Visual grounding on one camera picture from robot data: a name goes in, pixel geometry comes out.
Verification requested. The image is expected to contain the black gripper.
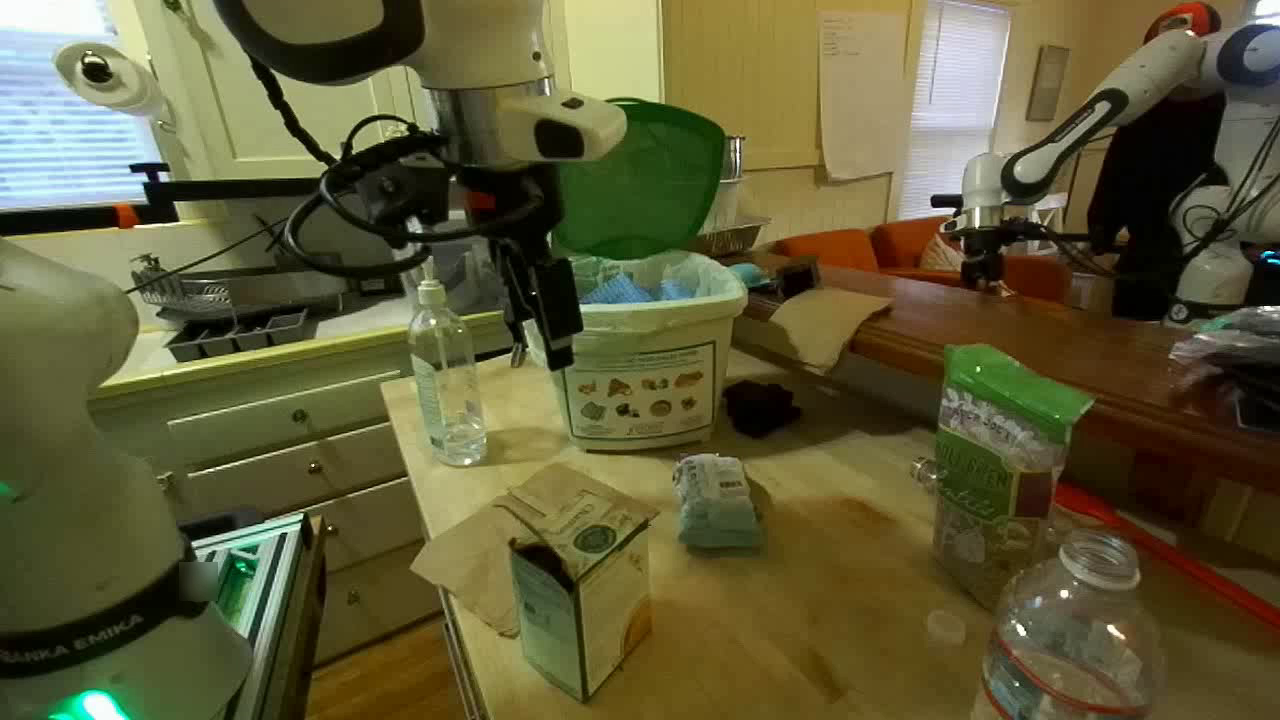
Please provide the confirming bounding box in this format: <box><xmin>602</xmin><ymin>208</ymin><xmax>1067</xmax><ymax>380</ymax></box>
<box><xmin>463</xmin><ymin>163</ymin><xmax>587</xmax><ymax>375</ymax></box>

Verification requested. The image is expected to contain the blue striped fabric cloth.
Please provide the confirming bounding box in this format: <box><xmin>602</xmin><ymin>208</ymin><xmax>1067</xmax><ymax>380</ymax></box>
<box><xmin>582</xmin><ymin>269</ymin><xmax>703</xmax><ymax>309</ymax></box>

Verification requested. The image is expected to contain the white bin with food sticker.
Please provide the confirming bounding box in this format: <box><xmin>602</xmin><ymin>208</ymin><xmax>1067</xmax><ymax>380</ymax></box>
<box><xmin>558</xmin><ymin>312</ymin><xmax>734</xmax><ymax>454</ymax></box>

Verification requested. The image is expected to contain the white plastic bin liner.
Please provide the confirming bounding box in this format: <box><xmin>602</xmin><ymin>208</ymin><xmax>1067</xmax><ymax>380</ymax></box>
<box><xmin>553</xmin><ymin>247</ymin><xmax>754</xmax><ymax>360</ymax></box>

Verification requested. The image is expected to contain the green bin lid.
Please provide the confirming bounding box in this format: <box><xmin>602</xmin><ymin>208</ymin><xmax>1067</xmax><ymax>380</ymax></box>
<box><xmin>548</xmin><ymin>91</ymin><xmax>734</xmax><ymax>262</ymax></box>

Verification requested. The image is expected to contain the clear pump bottle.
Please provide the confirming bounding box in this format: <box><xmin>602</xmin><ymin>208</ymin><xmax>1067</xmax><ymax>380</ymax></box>
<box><xmin>404</xmin><ymin>273</ymin><xmax>495</xmax><ymax>470</ymax></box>

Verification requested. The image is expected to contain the dark crumpled cloth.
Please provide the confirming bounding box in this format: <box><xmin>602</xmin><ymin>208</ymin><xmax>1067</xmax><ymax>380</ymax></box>
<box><xmin>719</xmin><ymin>375</ymin><xmax>810</xmax><ymax>441</ymax></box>

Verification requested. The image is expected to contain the crumpled teal cloth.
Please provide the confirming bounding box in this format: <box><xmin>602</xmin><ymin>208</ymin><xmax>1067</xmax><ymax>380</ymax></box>
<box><xmin>669</xmin><ymin>449</ymin><xmax>774</xmax><ymax>555</ymax></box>

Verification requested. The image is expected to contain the brown paper sheet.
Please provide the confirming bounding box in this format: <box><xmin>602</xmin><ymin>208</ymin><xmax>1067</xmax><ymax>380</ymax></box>
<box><xmin>767</xmin><ymin>283</ymin><xmax>895</xmax><ymax>380</ymax></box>

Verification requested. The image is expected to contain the open cardboard box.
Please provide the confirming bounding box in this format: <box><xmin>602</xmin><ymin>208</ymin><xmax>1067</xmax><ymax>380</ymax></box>
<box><xmin>500</xmin><ymin>461</ymin><xmax>662</xmax><ymax>709</ymax></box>

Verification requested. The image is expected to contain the cream cabinet with drawers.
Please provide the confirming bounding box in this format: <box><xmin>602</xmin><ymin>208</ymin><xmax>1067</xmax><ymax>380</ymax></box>
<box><xmin>86</xmin><ymin>309</ymin><xmax>519</xmax><ymax>673</ymax></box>

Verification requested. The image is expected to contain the orange couch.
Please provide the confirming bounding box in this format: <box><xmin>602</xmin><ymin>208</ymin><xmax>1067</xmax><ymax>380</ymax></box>
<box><xmin>767</xmin><ymin>213</ymin><xmax>1081</xmax><ymax>302</ymax></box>

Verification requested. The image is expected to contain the dark ice cube tray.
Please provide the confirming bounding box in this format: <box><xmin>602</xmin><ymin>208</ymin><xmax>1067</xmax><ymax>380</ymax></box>
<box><xmin>165</xmin><ymin>302</ymin><xmax>326</xmax><ymax>369</ymax></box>

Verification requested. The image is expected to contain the green printed snack bag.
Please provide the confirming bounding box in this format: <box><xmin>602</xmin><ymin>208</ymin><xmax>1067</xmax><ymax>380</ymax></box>
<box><xmin>927</xmin><ymin>339</ymin><xmax>1101</xmax><ymax>613</ymax></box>

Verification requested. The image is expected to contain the clear bottle cap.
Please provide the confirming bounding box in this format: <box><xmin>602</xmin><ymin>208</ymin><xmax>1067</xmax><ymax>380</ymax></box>
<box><xmin>921</xmin><ymin>604</ymin><xmax>967</xmax><ymax>646</ymax></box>

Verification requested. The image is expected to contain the white paper towel roll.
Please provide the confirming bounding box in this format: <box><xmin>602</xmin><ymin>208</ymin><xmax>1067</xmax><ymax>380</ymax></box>
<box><xmin>54</xmin><ymin>36</ymin><xmax>185</xmax><ymax>141</ymax></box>

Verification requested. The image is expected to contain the long brown wooden table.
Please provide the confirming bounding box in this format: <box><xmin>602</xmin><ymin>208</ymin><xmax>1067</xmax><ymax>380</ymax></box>
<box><xmin>734</xmin><ymin>256</ymin><xmax>1280</xmax><ymax>501</ymax></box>

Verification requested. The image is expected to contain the clear plastic water bottle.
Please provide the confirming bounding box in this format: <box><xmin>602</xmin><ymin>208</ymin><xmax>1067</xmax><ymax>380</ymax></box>
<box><xmin>972</xmin><ymin>528</ymin><xmax>1168</xmax><ymax>720</ymax></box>

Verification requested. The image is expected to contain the red strip on table edge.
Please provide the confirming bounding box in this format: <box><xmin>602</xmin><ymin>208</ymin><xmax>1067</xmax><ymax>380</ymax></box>
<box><xmin>1052</xmin><ymin>479</ymin><xmax>1280</xmax><ymax>634</ymax></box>

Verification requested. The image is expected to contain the clear crumpled plastic bag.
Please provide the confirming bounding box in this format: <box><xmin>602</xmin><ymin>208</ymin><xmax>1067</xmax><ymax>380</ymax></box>
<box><xmin>1163</xmin><ymin>300</ymin><xmax>1280</xmax><ymax>390</ymax></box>

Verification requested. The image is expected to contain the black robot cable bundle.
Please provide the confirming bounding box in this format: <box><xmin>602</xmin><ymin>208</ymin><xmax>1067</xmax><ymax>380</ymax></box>
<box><xmin>246</xmin><ymin>56</ymin><xmax>463</xmax><ymax>286</ymax></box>

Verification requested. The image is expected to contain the paper poster on wall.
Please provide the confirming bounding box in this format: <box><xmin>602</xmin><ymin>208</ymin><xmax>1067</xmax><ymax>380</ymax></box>
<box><xmin>817</xmin><ymin>8</ymin><xmax>921</xmax><ymax>188</ymax></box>

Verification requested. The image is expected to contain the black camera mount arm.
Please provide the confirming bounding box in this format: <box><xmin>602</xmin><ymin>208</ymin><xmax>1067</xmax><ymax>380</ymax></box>
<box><xmin>0</xmin><ymin>158</ymin><xmax>452</xmax><ymax>239</ymax></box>

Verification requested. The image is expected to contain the aluminium frame with green light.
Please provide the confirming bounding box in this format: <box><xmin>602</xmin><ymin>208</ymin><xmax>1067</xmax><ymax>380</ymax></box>
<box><xmin>188</xmin><ymin>509</ymin><xmax>331</xmax><ymax>720</ymax></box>

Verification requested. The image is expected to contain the small wall picture frame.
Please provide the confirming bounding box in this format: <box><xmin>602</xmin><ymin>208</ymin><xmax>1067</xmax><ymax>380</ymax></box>
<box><xmin>1020</xmin><ymin>41</ymin><xmax>1077</xmax><ymax>127</ymax></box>

